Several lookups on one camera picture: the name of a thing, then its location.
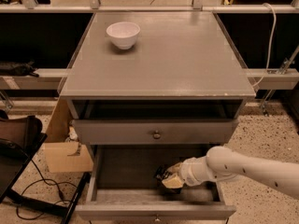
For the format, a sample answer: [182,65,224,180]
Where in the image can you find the grey open middle drawer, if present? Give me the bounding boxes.
[76,145,236,221]

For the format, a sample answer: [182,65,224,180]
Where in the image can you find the black cloth on rail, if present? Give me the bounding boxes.
[0,61,39,77]

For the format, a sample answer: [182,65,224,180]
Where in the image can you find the aluminium frame railing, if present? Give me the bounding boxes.
[0,0,299,117]

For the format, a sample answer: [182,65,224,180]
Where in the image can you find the grey wooden drawer cabinet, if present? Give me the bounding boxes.
[59,10,257,154]

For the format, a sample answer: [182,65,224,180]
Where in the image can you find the brown cardboard box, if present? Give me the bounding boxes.
[44,99,93,173]

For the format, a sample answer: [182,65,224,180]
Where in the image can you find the white ceramic bowl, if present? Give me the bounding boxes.
[106,21,140,49]

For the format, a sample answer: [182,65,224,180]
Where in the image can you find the black folding chair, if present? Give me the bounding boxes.
[0,110,90,224]

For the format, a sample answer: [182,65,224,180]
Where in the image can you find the black rxbar chocolate bar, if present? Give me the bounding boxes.
[154,166,170,181]

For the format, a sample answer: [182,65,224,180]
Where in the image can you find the brass upper drawer knob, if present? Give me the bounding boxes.
[152,131,161,139]

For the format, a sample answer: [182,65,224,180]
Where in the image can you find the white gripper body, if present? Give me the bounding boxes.
[178,157,208,187]

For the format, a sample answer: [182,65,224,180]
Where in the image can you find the grey upper drawer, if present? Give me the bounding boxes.
[73,119,238,145]

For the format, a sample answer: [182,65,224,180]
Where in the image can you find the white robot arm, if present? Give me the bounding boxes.
[162,147,299,199]

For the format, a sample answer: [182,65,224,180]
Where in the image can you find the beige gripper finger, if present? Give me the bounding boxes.
[162,174,184,189]
[167,162,182,174]

